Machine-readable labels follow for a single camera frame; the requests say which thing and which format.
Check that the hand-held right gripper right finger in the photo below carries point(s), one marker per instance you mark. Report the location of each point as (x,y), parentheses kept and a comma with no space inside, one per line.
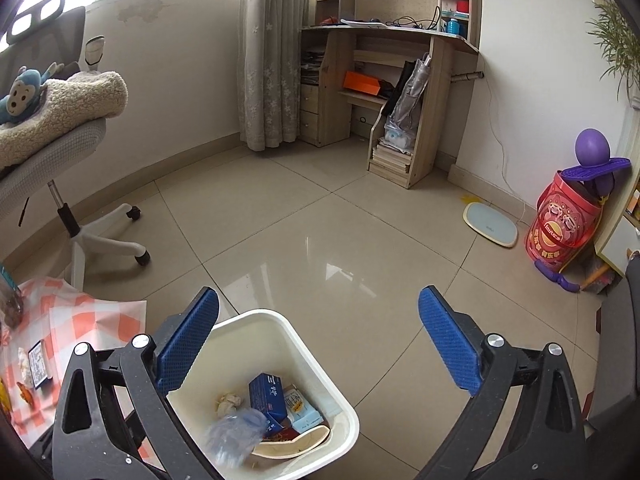
(450,345)

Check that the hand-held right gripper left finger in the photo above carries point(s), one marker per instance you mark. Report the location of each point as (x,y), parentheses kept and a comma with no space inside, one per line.
(187,340)

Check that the small tissue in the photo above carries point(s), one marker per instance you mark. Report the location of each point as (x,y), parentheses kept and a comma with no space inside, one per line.
(229,404)

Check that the dark blue carton box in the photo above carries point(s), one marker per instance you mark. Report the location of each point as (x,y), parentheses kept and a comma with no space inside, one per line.
(267,395)

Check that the clear plastic bottle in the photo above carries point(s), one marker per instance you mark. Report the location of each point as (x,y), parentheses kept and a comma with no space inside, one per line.
(232,432)

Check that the white trash bin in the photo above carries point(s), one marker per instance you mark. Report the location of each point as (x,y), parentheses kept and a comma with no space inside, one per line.
(305,355)

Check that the red snack packet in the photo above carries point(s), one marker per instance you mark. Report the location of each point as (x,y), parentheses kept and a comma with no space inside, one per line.
(277,435)

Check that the light blue carton box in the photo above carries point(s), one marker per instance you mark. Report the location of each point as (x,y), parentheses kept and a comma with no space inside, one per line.
(302,410)

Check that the white paper cup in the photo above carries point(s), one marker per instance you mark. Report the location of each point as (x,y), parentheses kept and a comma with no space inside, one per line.
(300,442)

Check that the orange white checkered tablecloth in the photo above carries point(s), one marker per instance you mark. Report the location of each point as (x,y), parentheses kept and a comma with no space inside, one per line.
(85,320)

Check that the white bathroom scale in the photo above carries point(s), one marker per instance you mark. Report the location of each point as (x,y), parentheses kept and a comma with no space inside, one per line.
(492,222)

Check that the small black card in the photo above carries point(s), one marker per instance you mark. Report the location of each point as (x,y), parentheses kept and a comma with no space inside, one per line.
(37,365)

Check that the red printed bucket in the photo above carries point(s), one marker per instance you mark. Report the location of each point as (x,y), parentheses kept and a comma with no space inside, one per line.
(560,225)

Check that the crumpled white tissue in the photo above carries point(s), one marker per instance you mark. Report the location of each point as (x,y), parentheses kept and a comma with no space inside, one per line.
(23,360)

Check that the dark grey furniture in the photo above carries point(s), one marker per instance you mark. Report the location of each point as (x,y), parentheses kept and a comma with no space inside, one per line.
(617,350)

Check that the orange peel piece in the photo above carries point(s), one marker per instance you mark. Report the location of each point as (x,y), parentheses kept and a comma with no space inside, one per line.
(25,391)

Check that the stack of books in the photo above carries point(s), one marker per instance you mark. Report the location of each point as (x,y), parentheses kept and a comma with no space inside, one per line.
(392,157)

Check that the grey office chair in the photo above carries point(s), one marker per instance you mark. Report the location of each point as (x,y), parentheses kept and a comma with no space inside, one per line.
(60,145)

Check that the wooden desk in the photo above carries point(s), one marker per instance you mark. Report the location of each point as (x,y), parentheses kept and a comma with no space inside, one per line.
(440,110)

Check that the purple ball toy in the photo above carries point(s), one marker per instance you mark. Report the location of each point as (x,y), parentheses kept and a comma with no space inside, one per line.
(592,147)

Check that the silver folded umbrella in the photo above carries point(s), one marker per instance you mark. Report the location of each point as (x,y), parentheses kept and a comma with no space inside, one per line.
(412,95)

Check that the black bag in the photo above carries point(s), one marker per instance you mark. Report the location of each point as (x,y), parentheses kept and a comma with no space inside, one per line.
(395,92)

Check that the beige fleece blanket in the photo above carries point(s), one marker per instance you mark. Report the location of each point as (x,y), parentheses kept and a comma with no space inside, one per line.
(75,105)

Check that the orange box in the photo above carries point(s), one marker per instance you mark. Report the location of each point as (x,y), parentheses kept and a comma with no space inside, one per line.
(361,84)

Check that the floral beige curtain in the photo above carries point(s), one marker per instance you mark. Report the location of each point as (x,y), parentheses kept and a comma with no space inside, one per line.
(270,60)

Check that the blue monkey plush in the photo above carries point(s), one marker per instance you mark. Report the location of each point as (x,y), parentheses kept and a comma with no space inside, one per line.
(25,92)

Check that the green potted plant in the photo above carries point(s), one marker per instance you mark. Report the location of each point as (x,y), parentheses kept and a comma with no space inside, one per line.
(617,40)

